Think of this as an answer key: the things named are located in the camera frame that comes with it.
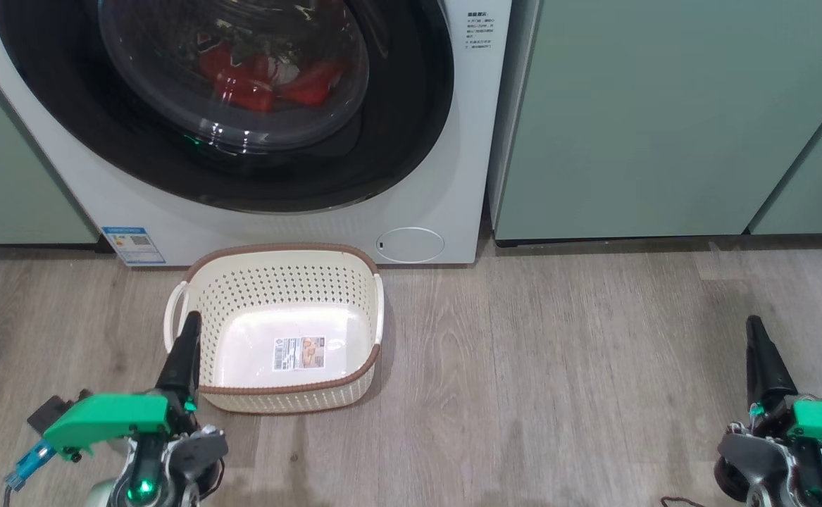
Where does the green cabinet with dark plinth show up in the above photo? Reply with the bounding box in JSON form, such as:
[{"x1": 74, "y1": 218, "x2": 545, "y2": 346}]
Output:
[{"x1": 0, "y1": 49, "x2": 100, "y2": 247}]

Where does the blue energy label sticker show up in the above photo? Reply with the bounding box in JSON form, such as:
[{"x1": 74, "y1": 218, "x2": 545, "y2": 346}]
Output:
[{"x1": 101, "y1": 226, "x2": 166, "y2": 266}]

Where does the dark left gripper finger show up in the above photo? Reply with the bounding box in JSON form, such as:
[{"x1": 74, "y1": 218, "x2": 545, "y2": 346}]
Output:
[{"x1": 155, "y1": 312, "x2": 204, "y2": 418}]

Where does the red and white jersey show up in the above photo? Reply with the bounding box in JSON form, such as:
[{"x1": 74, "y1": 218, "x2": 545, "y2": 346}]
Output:
[{"x1": 196, "y1": 42, "x2": 347, "y2": 113}]

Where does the black printed text sticker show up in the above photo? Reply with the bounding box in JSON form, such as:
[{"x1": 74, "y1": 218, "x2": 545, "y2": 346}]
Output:
[{"x1": 465, "y1": 10, "x2": 495, "y2": 51}]

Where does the round white filter cover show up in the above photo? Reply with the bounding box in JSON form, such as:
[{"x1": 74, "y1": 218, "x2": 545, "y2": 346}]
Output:
[{"x1": 375, "y1": 227, "x2": 445, "y2": 264}]

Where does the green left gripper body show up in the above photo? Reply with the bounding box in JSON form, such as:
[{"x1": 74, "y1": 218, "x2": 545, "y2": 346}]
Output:
[{"x1": 43, "y1": 393, "x2": 229, "y2": 487}]

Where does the white front-load washing machine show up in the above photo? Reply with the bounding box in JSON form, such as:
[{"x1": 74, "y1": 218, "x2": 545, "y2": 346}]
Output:
[{"x1": 0, "y1": 0, "x2": 513, "y2": 267}]

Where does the green cabinet with white side panel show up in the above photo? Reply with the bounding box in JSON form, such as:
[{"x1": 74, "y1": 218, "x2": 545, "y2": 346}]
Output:
[{"x1": 488, "y1": 0, "x2": 822, "y2": 247}]

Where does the white product label sticker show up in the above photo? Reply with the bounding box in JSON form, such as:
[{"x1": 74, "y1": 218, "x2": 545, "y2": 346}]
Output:
[{"x1": 273, "y1": 336, "x2": 326, "y2": 373}]

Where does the cream perforated laundry basket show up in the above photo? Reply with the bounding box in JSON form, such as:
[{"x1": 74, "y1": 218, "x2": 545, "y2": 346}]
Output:
[{"x1": 163, "y1": 243, "x2": 385, "y2": 415}]

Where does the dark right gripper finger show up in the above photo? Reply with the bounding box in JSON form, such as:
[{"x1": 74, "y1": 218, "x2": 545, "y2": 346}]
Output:
[{"x1": 745, "y1": 315, "x2": 799, "y2": 418}]

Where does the blue plug cable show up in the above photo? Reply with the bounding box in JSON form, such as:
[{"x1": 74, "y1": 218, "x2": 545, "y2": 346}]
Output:
[{"x1": 5, "y1": 439, "x2": 57, "y2": 492}]

